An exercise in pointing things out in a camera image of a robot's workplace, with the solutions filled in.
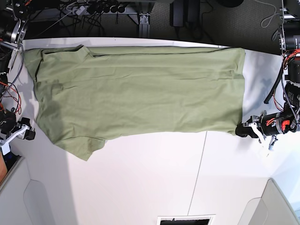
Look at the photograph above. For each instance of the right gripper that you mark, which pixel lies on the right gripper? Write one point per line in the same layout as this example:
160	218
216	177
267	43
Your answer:
12	128

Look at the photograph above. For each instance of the metal table leg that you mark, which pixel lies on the metal table leg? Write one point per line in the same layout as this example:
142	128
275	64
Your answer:
144	25

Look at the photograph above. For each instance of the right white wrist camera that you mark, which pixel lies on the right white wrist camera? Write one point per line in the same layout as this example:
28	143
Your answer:
5	148

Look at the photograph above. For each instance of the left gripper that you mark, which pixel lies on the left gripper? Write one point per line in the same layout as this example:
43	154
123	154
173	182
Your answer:
266	127

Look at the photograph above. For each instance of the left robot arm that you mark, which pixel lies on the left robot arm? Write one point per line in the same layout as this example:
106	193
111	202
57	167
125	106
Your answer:
289	73

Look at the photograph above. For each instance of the green t-shirt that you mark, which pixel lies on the green t-shirt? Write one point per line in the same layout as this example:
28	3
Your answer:
89	95

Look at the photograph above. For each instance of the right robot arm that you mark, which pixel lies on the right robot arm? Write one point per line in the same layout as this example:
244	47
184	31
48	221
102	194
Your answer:
14	16

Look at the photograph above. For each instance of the black multi-socket power strip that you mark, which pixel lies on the black multi-socket power strip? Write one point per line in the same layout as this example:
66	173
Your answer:
96	8

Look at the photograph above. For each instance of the black power brick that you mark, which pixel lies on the black power brick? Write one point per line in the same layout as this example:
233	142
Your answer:
184	11

